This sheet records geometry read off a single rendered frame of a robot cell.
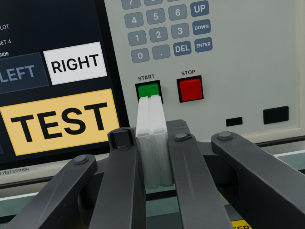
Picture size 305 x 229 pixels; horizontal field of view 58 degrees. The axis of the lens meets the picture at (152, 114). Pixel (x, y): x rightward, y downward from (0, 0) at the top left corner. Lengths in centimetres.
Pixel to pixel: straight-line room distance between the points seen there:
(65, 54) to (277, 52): 19
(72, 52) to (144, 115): 12
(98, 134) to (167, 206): 9
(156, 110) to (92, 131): 12
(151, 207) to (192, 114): 10
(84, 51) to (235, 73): 14
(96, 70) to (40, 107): 6
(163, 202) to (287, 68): 17
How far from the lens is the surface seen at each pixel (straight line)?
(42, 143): 29
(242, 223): 27
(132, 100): 26
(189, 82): 25
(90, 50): 25
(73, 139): 28
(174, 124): 15
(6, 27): 27
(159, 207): 27
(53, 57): 26
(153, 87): 25
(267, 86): 28
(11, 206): 30
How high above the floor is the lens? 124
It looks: 18 degrees down
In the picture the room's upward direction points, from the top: 10 degrees counter-clockwise
